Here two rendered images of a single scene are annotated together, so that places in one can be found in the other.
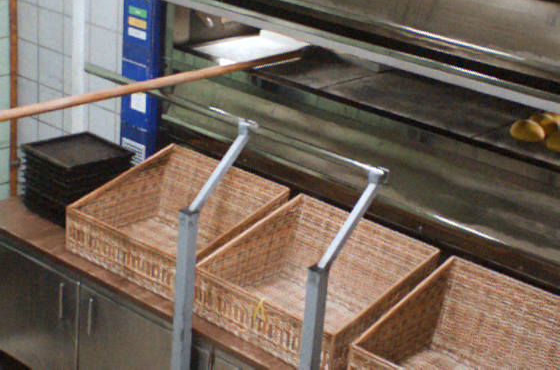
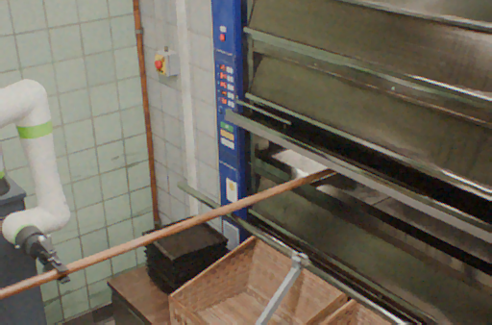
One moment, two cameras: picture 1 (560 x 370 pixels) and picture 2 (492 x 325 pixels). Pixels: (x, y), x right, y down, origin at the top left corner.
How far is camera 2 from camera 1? 131 cm
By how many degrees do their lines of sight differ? 15
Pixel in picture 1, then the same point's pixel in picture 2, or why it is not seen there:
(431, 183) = (475, 312)
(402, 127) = (447, 258)
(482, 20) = not seen: outside the picture
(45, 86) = (171, 170)
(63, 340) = not seen: outside the picture
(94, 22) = (199, 129)
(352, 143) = (402, 260)
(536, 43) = not seen: outside the picture
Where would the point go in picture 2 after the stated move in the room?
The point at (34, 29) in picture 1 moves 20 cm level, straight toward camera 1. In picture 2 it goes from (161, 128) to (157, 143)
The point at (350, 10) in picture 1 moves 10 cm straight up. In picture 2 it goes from (396, 148) to (398, 118)
